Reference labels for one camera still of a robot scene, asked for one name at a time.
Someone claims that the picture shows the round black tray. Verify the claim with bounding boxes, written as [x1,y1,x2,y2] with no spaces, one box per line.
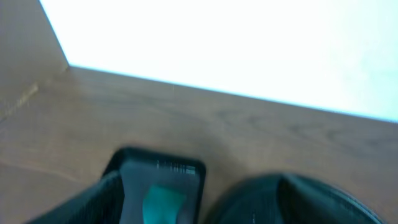
[203,172,386,224]

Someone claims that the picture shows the green yellow sponge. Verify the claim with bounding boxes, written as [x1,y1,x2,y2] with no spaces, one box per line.
[142,185,187,224]

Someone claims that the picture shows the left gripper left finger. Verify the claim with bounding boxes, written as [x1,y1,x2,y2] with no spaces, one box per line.
[29,171,124,224]

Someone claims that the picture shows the rectangular black tray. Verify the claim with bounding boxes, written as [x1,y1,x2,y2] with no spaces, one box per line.
[103,147,206,224]

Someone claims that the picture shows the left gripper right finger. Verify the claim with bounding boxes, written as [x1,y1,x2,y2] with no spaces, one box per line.
[277,175,382,224]

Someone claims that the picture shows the brown cardboard box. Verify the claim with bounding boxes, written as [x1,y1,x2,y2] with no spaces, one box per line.
[1,0,68,121]

